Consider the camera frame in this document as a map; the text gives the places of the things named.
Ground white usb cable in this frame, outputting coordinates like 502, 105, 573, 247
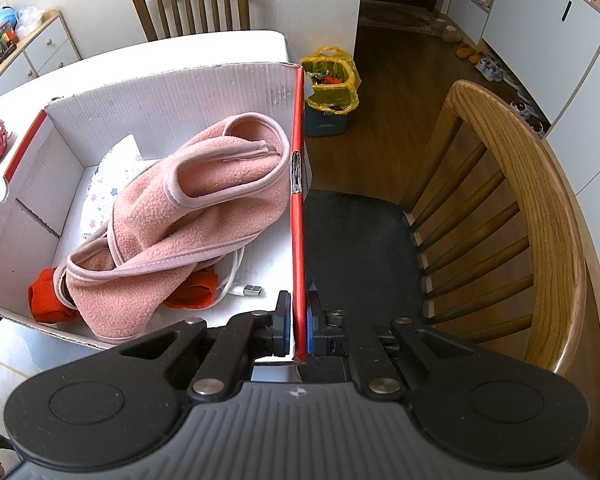
209, 246, 266, 306

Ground red cloth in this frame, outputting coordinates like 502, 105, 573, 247
28, 266, 219, 323

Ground pink fleece garment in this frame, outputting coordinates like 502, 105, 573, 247
54, 113, 290, 341

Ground white sticker pack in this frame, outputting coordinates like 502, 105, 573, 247
79, 134, 154, 240

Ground red cardboard shoe box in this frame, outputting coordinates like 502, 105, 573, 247
0, 63, 304, 349

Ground wooden chair at right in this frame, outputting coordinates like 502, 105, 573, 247
303, 80, 586, 375

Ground wooden chair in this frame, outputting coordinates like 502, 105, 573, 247
303, 80, 586, 375
132, 0, 251, 41

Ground yellow bag trash bin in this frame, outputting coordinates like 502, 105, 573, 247
300, 47, 361, 138

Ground wooden chair at back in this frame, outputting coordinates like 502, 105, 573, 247
132, 0, 251, 41

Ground white wooden sideboard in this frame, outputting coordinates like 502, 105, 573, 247
0, 9, 81, 96

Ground white wall cabinet unit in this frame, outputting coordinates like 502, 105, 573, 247
446, 0, 600, 421

